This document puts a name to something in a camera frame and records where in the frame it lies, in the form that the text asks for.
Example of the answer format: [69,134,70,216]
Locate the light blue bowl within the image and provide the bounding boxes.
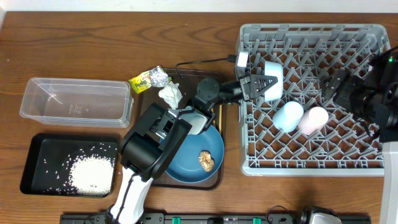
[263,60,284,102]

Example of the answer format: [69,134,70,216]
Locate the light blue plastic cup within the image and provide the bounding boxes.
[272,101,304,133]

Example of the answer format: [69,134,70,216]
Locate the pink plastic cup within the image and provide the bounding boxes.
[298,106,328,135]

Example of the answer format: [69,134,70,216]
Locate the dark blue plate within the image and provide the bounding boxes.
[166,126,224,184]

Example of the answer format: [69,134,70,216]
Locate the brown food scrap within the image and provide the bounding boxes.
[198,151,215,172]

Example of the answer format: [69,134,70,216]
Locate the white rice pile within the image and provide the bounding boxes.
[42,144,116,197]

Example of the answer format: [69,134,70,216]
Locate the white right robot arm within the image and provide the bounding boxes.
[320,47,397,223]

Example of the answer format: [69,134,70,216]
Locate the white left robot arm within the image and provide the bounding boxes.
[105,75,282,223]

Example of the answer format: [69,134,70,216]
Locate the grey dishwasher rack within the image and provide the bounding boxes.
[236,24,390,177]

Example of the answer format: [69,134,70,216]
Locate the black waste tray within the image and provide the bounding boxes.
[20,133,118,198]

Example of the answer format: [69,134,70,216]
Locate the crumpled white napkin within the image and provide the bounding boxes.
[158,81,183,110]

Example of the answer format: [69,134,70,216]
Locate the yellow foil snack wrapper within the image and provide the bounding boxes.
[129,66,171,94]

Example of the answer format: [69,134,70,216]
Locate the clear plastic bin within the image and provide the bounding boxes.
[19,78,134,128]

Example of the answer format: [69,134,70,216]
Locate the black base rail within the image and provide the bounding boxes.
[58,205,373,224]

